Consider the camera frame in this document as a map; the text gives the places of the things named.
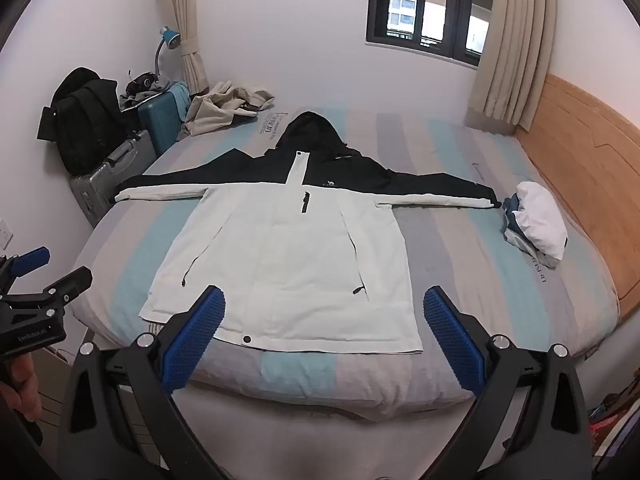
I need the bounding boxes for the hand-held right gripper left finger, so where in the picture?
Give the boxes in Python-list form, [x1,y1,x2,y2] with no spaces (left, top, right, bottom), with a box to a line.
[56,285,227,480]

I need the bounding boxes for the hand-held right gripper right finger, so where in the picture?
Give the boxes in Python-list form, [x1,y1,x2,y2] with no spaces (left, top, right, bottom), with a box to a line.
[422,285,593,480]

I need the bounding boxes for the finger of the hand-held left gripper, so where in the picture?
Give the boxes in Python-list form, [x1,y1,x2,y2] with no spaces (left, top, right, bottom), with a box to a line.
[10,246,51,277]
[44,266,93,307]

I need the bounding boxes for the white and black hooded jacket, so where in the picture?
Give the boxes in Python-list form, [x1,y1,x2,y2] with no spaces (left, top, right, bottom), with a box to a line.
[114,111,503,356]

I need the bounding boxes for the white and blue clothes bundle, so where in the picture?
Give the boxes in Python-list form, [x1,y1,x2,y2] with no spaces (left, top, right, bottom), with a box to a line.
[502,181,569,268]

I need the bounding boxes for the person's left hand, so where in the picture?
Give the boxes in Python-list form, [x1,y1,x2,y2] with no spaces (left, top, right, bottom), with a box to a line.
[0,349,44,422]

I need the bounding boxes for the striped bed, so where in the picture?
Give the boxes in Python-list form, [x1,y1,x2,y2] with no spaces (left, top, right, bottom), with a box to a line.
[70,105,621,421]

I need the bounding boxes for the silver suitcase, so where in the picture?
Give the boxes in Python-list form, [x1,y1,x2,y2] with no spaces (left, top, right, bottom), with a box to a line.
[69,130,158,228]

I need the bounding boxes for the black backpack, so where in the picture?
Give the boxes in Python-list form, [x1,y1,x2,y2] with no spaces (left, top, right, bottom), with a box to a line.
[36,67,136,176]

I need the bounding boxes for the colourful cloth pile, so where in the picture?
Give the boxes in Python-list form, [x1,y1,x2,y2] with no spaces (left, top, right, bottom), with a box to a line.
[587,380,640,480]

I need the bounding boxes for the teal suitcase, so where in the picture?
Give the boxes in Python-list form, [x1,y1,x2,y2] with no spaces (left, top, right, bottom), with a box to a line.
[137,82,191,158]

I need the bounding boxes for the black headphones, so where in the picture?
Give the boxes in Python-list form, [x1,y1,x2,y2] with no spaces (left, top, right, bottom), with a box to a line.
[125,72,161,96]

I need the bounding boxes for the wooden headboard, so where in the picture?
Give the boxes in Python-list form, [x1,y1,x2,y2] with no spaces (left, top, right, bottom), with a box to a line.
[515,72,640,316]

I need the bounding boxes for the beige crumpled clothing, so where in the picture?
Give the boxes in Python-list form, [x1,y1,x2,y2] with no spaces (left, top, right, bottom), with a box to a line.
[182,80,276,137]

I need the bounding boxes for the blue desk lamp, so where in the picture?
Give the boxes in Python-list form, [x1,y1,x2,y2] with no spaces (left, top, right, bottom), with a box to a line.
[154,25,181,81]

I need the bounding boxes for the dark framed window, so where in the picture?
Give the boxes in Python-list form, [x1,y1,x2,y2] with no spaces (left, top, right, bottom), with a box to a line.
[365,0,501,68]

